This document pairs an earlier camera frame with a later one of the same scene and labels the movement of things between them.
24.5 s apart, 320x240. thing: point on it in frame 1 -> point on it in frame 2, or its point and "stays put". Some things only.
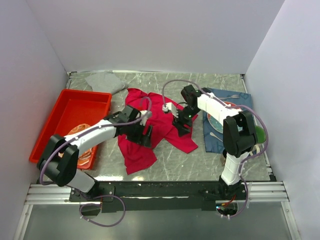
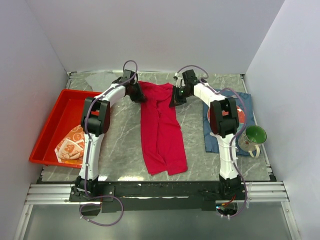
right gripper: x=180 y=123 -> x=176 y=101
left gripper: x=146 y=138 -> x=140 y=97
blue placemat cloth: x=214 y=140 stays put
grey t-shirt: x=107 y=82 stays put
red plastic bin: x=72 y=108 stays put
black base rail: x=153 y=196 stays put
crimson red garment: x=136 y=155 -> x=161 y=140
